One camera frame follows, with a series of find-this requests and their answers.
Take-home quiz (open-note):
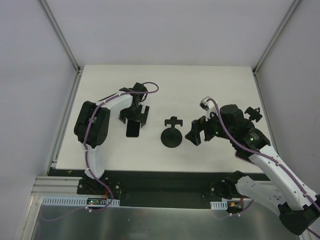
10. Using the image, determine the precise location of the black phone silver edge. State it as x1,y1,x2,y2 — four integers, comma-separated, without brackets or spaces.
126,119,140,138

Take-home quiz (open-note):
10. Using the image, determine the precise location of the black phone stand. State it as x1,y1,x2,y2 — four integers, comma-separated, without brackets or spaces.
244,107,263,123
160,116,183,148

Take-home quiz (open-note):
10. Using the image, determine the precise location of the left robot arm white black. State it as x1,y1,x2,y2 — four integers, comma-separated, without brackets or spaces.
73,82,150,195

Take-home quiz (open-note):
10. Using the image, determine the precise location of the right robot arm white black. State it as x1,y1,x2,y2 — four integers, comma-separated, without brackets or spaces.
185,102,320,236

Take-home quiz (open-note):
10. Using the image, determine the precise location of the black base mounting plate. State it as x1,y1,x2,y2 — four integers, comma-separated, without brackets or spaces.
47,168,272,208

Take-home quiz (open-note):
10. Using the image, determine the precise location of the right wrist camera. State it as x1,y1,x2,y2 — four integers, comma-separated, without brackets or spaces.
199,96,215,111

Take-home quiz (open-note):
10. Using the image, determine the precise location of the white cable duct right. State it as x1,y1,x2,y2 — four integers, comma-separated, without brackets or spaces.
210,200,228,211

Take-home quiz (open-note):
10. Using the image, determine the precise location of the white cable duct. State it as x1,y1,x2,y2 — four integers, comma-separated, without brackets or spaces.
210,200,228,211
42,196,120,208

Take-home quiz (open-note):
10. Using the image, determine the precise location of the aluminium frame rail left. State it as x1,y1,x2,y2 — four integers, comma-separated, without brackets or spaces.
44,67,83,176

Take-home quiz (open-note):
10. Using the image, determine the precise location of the white cable duct left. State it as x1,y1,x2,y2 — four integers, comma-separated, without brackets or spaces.
42,196,120,208

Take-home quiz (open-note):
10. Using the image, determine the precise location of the aluminium frame post left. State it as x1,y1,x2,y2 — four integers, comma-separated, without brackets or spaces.
37,0,81,74

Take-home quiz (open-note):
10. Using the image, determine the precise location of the aluminium frame post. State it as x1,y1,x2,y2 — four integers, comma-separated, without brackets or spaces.
37,0,81,74
252,0,303,76

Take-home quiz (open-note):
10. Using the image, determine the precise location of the aluminium frame post right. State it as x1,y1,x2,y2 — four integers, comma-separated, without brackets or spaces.
252,0,303,76

